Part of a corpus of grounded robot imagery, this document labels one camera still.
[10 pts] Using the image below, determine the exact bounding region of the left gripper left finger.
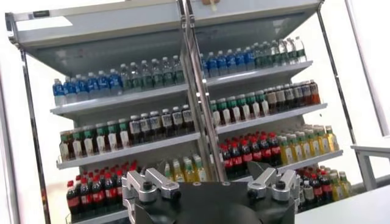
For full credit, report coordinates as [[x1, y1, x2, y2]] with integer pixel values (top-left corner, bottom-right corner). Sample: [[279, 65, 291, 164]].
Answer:
[[121, 160, 182, 204]]

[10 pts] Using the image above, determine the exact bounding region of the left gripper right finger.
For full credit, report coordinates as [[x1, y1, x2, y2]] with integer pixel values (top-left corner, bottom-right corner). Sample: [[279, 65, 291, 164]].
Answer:
[[246, 161, 302, 202]]

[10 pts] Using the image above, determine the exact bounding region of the red cap cola bottle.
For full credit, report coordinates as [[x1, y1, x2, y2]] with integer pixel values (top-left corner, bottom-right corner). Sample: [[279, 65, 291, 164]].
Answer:
[[230, 142, 244, 177], [90, 175, 106, 211], [259, 135, 272, 168], [115, 170, 124, 205], [240, 139, 254, 167], [103, 172, 118, 208], [250, 137, 263, 164], [78, 178, 92, 214], [310, 173, 324, 206], [268, 133, 282, 167], [221, 144, 234, 179], [319, 170, 333, 204], [66, 180, 80, 217]]

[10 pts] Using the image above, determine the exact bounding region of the white cap dark drink bottle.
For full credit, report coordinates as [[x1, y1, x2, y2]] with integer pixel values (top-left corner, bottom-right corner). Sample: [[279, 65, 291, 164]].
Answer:
[[160, 108, 173, 138], [301, 179, 315, 209], [292, 82, 304, 108], [283, 84, 296, 110], [309, 79, 321, 105], [300, 80, 312, 107], [171, 106, 183, 136], [181, 104, 194, 134], [139, 113, 152, 143], [129, 114, 141, 145], [149, 111, 162, 141]]

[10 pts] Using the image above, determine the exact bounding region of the green cap white label bottle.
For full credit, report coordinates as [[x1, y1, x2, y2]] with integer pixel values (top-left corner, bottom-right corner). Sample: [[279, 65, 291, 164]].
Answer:
[[255, 89, 270, 117], [236, 94, 251, 121], [246, 92, 260, 119], [95, 123, 107, 155], [227, 96, 241, 123], [216, 97, 232, 125], [106, 121, 119, 152], [210, 100, 221, 126], [71, 130, 83, 159], [118, 118, 130, 149], [59, 131, 71, 161], [83, 127, 94, 158]]

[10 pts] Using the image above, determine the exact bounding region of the dark bottle tan label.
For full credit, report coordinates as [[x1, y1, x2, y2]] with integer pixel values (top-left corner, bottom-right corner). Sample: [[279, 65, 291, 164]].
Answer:
[[264, 88, 277, 114], [274, 86, 286, 112]]

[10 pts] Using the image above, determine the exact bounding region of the grey drinks display rack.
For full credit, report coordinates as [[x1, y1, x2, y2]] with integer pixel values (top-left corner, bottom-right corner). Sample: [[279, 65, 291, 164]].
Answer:
[[182, 0, 345, 183], [4, 0, 220, 224]]

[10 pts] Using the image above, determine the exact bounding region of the green label water bottle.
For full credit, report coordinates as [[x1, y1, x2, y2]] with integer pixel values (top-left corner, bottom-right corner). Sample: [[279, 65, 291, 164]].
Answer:
[[270, 39, 281, 66], [294, 35, 307, 63], [172, 54, 185, 85], [151, 58, 164, 88], [161, 56, 174, 86], [140, 60, 153, 89], [286, 37, 298, 64], [278, 38, 289, 65], [261, 41, 273, 67], [130, 61, 143, 91], [253, 42, 264, 68], [120, 63, 132, 93]]

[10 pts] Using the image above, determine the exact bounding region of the white side table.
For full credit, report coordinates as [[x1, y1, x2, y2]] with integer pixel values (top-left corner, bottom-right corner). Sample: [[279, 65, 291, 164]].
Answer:
[[350, 142, 390, 192]]

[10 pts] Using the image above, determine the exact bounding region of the black slanted frame pole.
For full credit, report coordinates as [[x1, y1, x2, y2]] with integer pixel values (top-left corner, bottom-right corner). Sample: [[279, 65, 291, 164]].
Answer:
[[315, 5, 358, 146], [19, 48, 52, 224]]

